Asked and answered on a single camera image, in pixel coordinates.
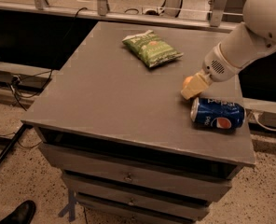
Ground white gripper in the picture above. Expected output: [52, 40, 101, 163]
[181, 44, 240, 100]

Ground orange fruit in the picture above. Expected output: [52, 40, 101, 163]
[183, 76, 193, 89]

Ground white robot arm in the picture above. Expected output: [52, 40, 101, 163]
[181, 0, 276, 100]

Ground blue pepsi can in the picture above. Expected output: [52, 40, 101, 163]
[190, 98, 245, 130]

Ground green chip bag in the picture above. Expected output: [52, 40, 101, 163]
[122, 30, 184, 68]

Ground grey drawer cabinet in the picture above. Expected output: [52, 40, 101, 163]
[21, 21, 257, 224]

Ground bottom drawer with knob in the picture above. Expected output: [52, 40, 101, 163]
[76, 193, 195, 224]

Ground drawer with knob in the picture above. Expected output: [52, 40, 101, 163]
[76, 193, 195, 224]
[62, 172, 209, 220]
[39, 144, 231, 202]

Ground middle drawer with knob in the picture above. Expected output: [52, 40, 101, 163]
[62, 172, 209, 220]

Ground top drawer with knob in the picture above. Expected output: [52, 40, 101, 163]
[39, 144, 231, 202]

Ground black metal stand leg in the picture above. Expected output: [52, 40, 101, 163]
[0, 124, 31, 165]

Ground black shoe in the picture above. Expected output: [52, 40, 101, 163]
[0, 200, 36, 224]

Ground black cable bundle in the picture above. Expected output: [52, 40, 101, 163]
[6, 7, 89, 112]

